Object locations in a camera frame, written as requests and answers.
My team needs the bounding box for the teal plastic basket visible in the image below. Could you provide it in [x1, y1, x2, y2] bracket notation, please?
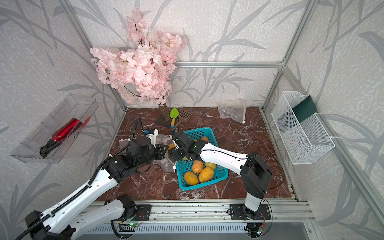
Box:
[177, 127, 229, 191]

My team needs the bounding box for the white wire wall basket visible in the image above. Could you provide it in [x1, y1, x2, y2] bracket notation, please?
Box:
[272, 92, 335, 165]

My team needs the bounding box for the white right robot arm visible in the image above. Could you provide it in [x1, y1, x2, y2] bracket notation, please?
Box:
[170, 131, 273, 220]

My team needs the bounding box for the large brown potato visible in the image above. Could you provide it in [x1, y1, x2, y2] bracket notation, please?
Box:
[199, 167, 215, 183]

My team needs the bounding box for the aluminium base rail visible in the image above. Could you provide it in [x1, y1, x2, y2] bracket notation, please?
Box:
[90, 198, 315, 235]

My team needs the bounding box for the clear acrylic wall shelf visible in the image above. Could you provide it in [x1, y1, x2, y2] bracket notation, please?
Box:
[11, 94, 99, 164]

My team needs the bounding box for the dark green card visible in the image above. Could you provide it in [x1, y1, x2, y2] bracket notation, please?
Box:
[292, 96, 318, 123]

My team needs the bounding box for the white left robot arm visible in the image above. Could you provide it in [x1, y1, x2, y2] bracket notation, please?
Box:
[17, 135, 168, 240]

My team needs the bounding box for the green-yellow potato right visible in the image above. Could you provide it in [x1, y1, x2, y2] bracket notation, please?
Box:
[205, 162, 217, 170]

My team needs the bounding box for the clear zipper bag with dots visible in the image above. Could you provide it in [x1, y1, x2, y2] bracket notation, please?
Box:
[119, 139, 131, 150]

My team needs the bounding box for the green toy shovel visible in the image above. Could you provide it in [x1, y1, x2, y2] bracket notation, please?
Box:
[170, 108, 179, 129]

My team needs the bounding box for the pink cherry blossom tree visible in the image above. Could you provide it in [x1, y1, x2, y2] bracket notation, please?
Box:
[90, 9, 188, 107]

